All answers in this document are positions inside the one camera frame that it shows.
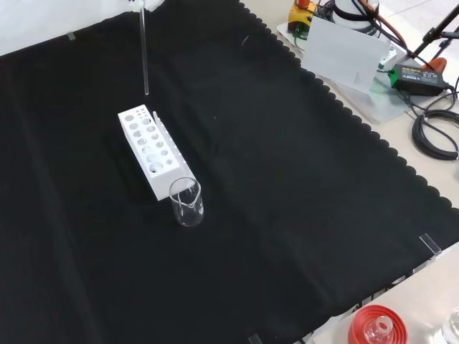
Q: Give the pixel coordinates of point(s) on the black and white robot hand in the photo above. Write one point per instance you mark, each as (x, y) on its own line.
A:
(148, 3)

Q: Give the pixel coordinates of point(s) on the clear glass rod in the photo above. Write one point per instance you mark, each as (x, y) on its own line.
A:
(144, 53)

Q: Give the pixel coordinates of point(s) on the white test tube rack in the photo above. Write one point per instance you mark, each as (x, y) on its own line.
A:
(161, 182)

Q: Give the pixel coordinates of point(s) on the clear acrylic clip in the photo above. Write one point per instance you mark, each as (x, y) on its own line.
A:
(254, 338)
(71, 36)
(430, 245)

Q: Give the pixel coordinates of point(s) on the yellow emergency stop button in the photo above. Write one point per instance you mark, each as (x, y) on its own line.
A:
(299, 18)

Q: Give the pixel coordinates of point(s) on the white card board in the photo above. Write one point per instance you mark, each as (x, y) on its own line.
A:
(340, 53)

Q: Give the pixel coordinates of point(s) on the clear graduated glass beaker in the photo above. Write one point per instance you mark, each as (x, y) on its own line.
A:
(186, 215)

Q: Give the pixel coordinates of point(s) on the black bench cloth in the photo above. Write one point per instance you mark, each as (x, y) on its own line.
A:
(287, 179)

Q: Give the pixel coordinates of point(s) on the pale base board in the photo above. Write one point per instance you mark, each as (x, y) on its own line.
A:
(387, 104)

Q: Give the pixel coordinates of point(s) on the black power adapter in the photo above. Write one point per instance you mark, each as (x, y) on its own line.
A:
(417, 80)

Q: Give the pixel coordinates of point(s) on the black tripod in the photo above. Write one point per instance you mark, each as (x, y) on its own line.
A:
(435, 30)

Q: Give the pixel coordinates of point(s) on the orange clamp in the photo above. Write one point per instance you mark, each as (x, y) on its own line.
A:
(437, 64)

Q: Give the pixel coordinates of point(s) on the clear round-bottom flask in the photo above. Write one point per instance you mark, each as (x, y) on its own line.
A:
(376, 331)

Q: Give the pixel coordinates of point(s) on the clear glass container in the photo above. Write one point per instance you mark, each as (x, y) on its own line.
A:
(452, 328)

